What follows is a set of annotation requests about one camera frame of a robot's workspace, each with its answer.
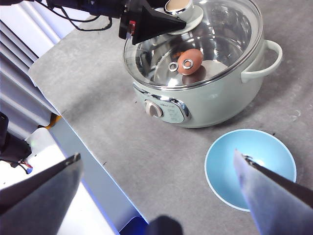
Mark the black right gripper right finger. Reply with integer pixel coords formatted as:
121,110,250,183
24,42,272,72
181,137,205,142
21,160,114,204
233,148,313,235

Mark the white rounded device green light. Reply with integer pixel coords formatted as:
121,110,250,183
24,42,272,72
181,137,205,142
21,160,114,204
25,127,53,160

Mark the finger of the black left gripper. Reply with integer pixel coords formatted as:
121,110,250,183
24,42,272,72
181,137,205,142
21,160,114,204
118,4,187,46

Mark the glass lid with green knob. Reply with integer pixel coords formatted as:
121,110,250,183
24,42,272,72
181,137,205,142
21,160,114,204
123,0,264,90

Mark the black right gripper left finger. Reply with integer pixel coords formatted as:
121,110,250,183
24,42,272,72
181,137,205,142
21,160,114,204
0,153,84,235

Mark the brown egg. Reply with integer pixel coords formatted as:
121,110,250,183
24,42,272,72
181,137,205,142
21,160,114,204
177,48,203,75

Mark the thin black cable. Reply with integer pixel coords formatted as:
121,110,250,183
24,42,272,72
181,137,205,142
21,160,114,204
47,4,113,32

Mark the pale green electric steamer pot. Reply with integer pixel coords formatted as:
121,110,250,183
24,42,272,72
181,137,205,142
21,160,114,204
123,0,283,128

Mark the blue ribbed bowl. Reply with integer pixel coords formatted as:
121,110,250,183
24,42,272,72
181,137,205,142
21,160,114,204
204,129,297,212

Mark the red and blue wire bundle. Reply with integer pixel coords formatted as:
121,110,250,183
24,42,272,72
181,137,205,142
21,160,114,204
9,159,34,175

